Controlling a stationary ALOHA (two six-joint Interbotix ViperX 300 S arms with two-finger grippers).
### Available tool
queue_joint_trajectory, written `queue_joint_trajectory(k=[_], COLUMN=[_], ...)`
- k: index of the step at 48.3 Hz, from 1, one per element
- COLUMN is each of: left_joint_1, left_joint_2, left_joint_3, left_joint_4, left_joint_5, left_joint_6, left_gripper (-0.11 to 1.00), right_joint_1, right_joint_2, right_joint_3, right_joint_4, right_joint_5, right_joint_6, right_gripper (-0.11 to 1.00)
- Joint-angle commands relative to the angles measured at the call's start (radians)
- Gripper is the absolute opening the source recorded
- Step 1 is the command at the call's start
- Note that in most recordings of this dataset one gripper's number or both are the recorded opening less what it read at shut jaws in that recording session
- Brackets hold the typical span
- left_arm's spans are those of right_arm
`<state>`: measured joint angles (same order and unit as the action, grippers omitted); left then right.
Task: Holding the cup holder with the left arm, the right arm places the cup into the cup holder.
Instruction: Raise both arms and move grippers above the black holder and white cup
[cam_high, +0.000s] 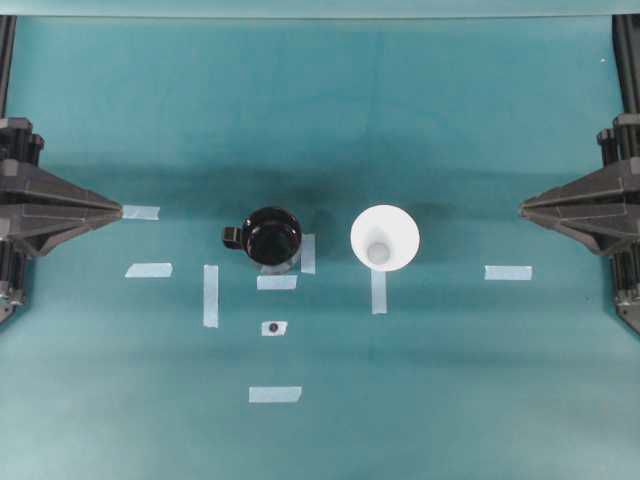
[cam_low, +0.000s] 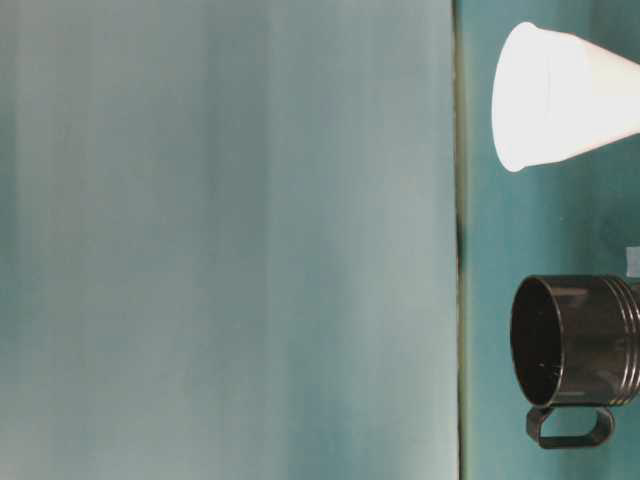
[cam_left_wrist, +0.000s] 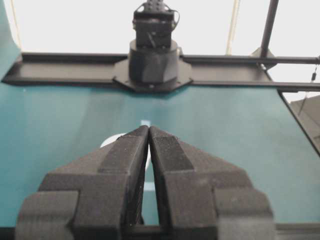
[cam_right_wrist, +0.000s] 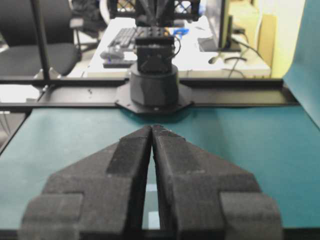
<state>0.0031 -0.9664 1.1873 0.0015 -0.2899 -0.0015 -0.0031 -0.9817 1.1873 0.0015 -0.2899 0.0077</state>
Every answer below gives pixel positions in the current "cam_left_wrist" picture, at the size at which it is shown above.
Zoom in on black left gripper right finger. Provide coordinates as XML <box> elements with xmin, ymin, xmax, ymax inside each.
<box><xmin>149</xmin><ymin>126</ymin><xmax>275</xmax><ymax>240</ymax></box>

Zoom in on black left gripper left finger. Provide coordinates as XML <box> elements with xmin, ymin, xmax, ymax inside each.
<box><xmin>14</xmin><ymin>125</ymin><xmax>148</xmax><ymax>240</ymax></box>

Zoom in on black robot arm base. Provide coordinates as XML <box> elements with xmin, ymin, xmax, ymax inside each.
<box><xmin>113</xmin><ymin>0</ymin><xmax>192</xmax><ymax>93</ymax></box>

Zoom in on white tape piece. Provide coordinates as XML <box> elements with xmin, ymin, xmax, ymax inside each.
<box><xmin>140</xmin><ymin>119</ymin><xmax>151</xmax><ymax>127</ymax></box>

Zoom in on black aluminium frame rail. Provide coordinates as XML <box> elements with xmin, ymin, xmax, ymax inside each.
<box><xmin>2</xmin><ymin>53</ymin><xmax>320</xmax><ymax>93</ymax></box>

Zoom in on black vertical frame post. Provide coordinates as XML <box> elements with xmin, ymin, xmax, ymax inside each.
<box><xmin>252</xmin><ymin>0</ymin><xmax>279</xmax><ymax>59</ymax></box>

